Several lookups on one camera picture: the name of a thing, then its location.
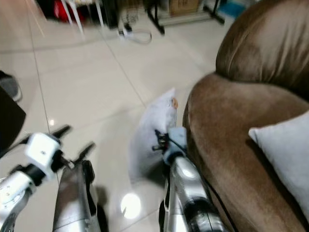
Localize grey pillow with small print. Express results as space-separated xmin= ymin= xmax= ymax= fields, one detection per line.
xmin=127 ymin=87 xmax=179 ymax=185

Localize brown fabric sofa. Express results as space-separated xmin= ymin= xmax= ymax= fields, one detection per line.
xmin=183 ymin=0 xmax=309 ymax=232

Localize plain grey pillow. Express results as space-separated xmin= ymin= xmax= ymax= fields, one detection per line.
xmin=248 ymin=111 xmax=309 ymax=220

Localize silver left robot leg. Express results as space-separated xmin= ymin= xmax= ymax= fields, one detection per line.
xmin=52 ymin=160 xmax=106 ymax=232

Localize silver robot leg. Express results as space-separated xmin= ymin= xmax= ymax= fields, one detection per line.
xmin=157 ymin=164 xmax=180 ymax=232
xmin=52 ymin=160 xmax=106 ymax=232

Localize black cloth item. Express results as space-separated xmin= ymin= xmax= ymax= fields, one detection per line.
xmin=0 ymin=87 xmax=27 ymax=156

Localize silver right robot leg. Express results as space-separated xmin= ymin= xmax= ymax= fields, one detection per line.
xmin=157 ymin=164 xmax=180 ymax=232

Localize grey person's shoe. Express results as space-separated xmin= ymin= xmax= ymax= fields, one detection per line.
xmin=0 ymin=71 xmax=23 ymax=102

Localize black metal rack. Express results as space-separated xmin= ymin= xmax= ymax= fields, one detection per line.
xmin=145 ymin=0 xmax=225 ymax=35

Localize white chair legs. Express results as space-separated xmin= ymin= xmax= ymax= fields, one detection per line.
xmin=62 ymin=0 xmax=106 ymax=36

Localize red bag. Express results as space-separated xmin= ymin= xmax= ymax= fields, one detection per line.
xmin=53 ymin=0 xmax=84 ymax=24

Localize brown cardboard box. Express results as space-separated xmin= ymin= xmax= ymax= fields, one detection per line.
xmin=168 ymin=0 xmax=201 ymax=17

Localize blue mat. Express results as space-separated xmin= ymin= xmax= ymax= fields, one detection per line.
xmin=218 ymin=0 xmax=248 ymax=19

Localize pale grey right wrist camera mount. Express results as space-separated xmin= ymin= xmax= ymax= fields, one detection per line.
xmin=163 ymin=126 xmax=188 ymax=166

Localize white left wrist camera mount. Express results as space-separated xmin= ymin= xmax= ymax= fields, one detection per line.
xmin=25 ymin=132 xmax=63 ymax=171

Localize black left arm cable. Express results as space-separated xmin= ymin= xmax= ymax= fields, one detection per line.
xmin=0 ymin=137 xmax=30 ymax=158

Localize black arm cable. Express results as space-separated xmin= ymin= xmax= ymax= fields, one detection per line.
xmin=0 ymin=137 xmax=30 ymax=158
xmin=201 ymin=177 xmax=226 ymax=231

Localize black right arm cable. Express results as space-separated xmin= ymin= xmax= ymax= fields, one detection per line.
xmin=201 ymin=177 xmax=226 ymax=231

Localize white power strip with cord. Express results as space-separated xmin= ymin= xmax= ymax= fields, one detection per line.
xmin=118 ymin=25 xmax=153 ymax=45

